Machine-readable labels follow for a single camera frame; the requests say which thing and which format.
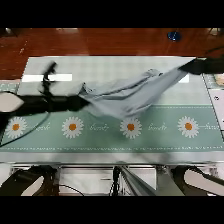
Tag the grey shirt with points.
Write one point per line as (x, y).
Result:
(128, 96)

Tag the blue round object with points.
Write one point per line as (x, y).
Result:
(174, 35)

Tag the silver frame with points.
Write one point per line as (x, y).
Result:
(140, 183)

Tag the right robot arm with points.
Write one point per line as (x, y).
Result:
(208, 65)

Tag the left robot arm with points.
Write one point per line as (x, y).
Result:
(40, 104)

